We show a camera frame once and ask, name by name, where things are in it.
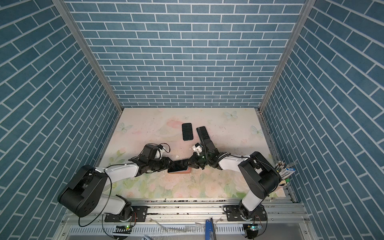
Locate aluminium frame post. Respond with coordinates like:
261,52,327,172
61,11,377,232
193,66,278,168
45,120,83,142
259,0,316,113
52,0,124,114

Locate black phone case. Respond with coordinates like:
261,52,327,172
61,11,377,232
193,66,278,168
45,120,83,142
182,123,194,141

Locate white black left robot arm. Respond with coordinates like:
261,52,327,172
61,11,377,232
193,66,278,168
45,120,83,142
58,157,172,222

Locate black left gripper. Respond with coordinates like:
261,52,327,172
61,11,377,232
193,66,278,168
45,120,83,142
147,156,177,172

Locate sage green phone case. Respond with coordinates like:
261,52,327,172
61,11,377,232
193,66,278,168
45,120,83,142
196,126,211,146

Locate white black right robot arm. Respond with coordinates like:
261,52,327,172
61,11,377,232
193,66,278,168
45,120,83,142
187,152,282,221

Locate aluminium frame post left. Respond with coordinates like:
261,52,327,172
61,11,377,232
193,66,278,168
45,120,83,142
52,0,124,114

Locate blue handled tool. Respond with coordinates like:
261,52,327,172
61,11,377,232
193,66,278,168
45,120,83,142
205,218,217,240

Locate blue white box in cup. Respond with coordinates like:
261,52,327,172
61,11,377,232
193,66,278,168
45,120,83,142
279,168,296,180

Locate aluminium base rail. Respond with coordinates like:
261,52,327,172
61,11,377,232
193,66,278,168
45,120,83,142
55,200,317,240

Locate black smartphone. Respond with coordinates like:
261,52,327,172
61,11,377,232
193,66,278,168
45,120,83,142
168,160,189,170

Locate aluminium frame post right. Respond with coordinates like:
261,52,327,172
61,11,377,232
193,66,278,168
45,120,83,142
259,0,316,113

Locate dusty pink phone case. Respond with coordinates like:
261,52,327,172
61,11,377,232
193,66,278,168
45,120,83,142
168,167,192,174

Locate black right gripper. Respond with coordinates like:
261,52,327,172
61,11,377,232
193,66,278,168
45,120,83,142
183,152,211,170

